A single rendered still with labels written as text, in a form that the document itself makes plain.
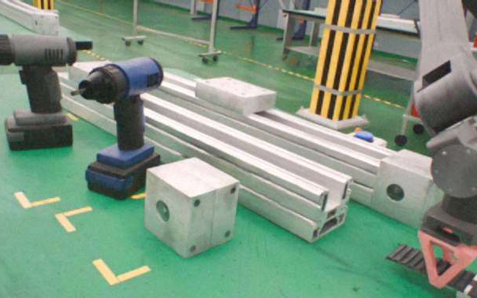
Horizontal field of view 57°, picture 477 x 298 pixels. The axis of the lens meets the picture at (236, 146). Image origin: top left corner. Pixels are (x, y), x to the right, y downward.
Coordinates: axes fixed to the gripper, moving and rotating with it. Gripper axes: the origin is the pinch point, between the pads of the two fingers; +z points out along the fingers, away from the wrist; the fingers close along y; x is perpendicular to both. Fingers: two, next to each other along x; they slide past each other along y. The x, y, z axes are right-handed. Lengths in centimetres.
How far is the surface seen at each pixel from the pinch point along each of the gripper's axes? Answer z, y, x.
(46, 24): 0, -40, -208
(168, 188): -5.5, 22.6, -30.4
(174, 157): 1, 6, -50
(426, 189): -4.4, -14.0, -9.1
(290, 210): 0.1, 4.2, -22.5
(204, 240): 1.3, 19.5, -25.6
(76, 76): -7, 7, -87
